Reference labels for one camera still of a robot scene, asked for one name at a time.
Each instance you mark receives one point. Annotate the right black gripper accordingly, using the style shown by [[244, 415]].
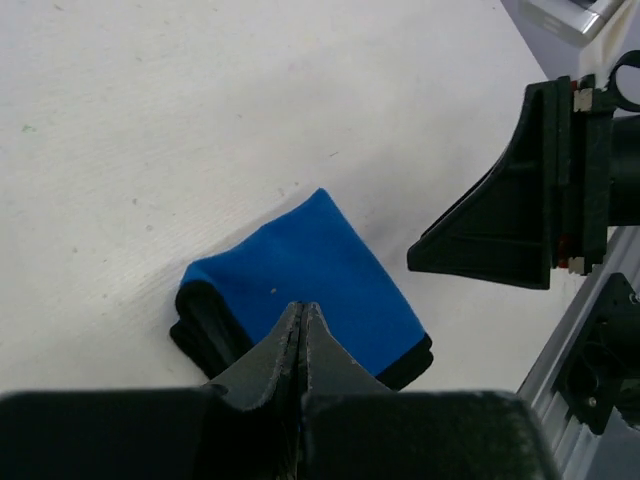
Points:
[[500, 229]]

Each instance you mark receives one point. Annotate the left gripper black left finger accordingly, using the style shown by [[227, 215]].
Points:
[[251, 426]]

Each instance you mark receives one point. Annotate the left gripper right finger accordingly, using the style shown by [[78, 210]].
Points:
[[339, 404]]

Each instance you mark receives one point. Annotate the blue towel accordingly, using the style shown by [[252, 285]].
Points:
[[229, 302]]

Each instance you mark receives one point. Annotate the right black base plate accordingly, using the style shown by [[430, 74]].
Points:
[[601, 371]]

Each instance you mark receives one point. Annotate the aluminium mounting rail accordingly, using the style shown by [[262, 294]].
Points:
[[579, 453]]

